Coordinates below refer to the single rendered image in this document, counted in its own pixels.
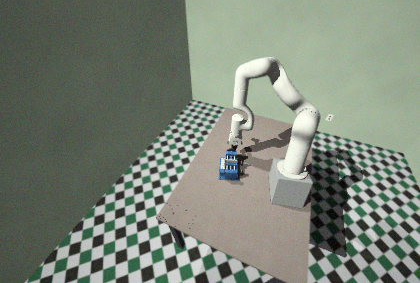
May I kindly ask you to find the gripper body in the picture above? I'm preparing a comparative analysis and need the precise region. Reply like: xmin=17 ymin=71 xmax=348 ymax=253
xmin=229 ymin=133 xmax=242 ymax=145

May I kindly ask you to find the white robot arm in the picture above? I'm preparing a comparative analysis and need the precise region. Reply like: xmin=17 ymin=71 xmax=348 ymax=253
xmin=230 ymin=57 xmax=320 ymax=180

